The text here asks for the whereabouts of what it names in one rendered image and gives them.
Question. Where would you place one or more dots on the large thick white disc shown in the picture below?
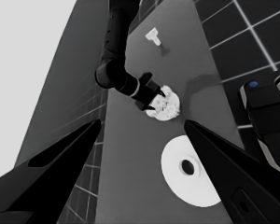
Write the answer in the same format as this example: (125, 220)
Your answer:
(174, 186)

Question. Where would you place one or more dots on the white round pinned carrier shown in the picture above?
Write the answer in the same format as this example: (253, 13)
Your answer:
(164, 117)

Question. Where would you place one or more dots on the small white T-shaped piece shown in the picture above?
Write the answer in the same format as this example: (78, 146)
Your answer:
(152, 34)

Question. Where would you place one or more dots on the dark robot body block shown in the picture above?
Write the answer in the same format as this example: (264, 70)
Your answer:
(264, 118)

